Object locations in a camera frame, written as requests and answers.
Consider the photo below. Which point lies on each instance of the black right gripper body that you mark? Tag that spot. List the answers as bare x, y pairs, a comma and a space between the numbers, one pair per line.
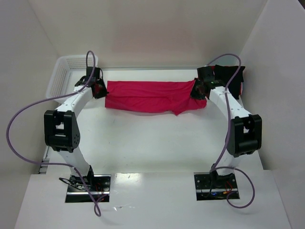
198, 89

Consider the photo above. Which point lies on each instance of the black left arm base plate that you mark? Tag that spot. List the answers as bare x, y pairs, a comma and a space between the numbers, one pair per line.
76, 192

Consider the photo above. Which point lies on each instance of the black folded t shirt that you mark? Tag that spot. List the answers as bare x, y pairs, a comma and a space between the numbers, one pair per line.
234, 78

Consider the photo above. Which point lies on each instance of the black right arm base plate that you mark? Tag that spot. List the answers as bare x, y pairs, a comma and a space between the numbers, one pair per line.
211, 186

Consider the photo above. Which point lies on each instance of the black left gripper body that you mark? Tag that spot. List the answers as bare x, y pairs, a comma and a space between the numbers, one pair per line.
99, 90

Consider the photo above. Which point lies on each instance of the white plastic perforated basket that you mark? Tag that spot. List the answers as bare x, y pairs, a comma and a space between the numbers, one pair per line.
67, 72

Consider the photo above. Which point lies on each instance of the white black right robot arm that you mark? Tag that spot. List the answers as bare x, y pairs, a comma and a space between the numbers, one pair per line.
244, 134

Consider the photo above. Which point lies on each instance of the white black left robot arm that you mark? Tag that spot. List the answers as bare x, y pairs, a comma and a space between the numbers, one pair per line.
61, 128

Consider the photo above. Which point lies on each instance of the crimson red t shirt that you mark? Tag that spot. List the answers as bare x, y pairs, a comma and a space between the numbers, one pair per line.
152, 97

